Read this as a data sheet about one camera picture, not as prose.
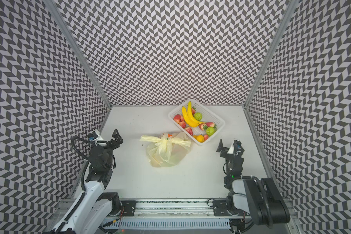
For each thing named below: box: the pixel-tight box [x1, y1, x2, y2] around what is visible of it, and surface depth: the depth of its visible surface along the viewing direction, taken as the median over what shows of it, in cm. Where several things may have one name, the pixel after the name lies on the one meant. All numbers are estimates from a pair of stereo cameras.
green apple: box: [193, 112, 203, 121], surface depth 107 cm
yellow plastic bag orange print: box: [139, 131, 192, 168], surface depth 82 cm
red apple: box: [173, 114, 184, 124], surface depth 105 cm
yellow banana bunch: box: [181, 101, 206, 128], surface depth 106 cm
